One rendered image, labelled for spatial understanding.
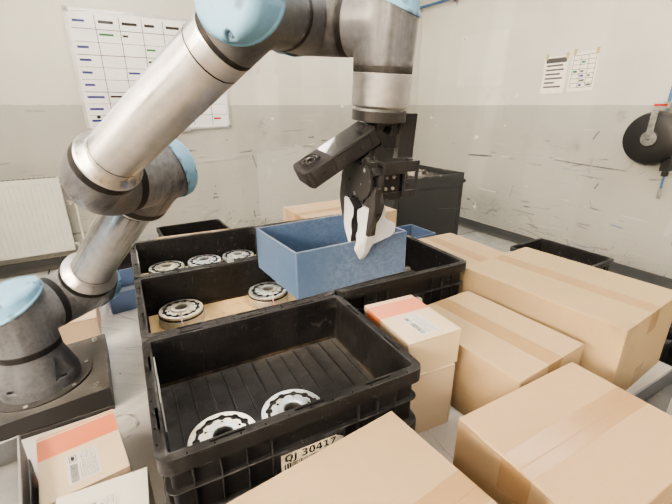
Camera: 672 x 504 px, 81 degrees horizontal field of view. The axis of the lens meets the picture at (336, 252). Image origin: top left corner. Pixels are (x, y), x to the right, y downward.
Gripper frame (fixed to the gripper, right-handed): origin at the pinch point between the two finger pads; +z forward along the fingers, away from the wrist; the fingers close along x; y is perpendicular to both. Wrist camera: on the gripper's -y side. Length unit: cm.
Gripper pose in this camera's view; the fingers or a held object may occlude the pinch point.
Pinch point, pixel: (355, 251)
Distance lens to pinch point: 59.2
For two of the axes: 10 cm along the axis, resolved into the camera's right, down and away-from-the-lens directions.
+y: 8.7, -1.7, 4.6
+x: -4.9, -3.9, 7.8
